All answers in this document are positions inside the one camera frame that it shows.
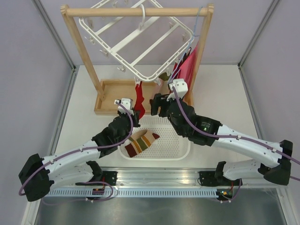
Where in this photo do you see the red bear sock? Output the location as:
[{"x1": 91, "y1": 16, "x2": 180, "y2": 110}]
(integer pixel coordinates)
[{"x1": 134, "y1": 81, "x2": 145, "y2": 119}]

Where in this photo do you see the pink sock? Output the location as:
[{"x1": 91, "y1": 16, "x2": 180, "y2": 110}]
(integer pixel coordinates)
[{"x1": 154, "y1": 81, "x2": 163, "y2": 95}]

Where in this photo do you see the beige striped sock maroon toe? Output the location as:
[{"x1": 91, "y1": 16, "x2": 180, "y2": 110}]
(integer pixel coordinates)
[{"x1": 123, "y1": 129, "x2": 160, "y2": 158}]

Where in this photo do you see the beige striped sock olive toe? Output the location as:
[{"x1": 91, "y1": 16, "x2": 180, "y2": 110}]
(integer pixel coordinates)
[{"x1": 159, "y1": 72, "x2": 171, "y2": 82}]

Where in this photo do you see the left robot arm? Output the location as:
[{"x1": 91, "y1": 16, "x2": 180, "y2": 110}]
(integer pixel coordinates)
[{"x1": 18, "y1": 109, "x2": 140, "y2": 202}]

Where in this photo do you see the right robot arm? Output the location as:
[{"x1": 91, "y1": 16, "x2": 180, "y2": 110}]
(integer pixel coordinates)
[{"x1": 150, "y1": 94, "x2": 293, "y2": 186}]

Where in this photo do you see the white clip drying hanger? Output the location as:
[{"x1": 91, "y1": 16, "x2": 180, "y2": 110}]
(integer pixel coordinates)
[{"x1": 79, "y1": 15, "x2": 194, "y2": 83}]

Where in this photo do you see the pink towel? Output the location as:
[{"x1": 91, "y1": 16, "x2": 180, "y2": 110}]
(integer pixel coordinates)
[{"x1": 174, "y1": 45, "x2": 198, "y2": 89}]

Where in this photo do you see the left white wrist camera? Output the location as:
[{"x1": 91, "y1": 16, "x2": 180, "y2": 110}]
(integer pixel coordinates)
[{"x1": 114, "y1": 98, "x2": 133, "y2": 111}]

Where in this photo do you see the wooden clothes rack frame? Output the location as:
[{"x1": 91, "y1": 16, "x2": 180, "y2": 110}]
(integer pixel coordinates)
[{"x1": 60, "y1": 0, "x2": 214, "y2": 115}]

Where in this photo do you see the light blue wire hanger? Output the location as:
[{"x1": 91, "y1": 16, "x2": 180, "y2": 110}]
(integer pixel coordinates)
[{"x1": 167, "y1": 6, "x2": 203, "y2": 84}]

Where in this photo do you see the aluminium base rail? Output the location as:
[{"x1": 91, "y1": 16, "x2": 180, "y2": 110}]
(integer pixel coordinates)
[{"x1": 31, "y1": 166, "x2": 288, "y2": 188}]

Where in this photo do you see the white slotted cable duct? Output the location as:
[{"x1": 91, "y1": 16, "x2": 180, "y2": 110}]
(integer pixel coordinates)
[{"x1": 47, "y1": 187, "x2": 218, "y2": 198}]

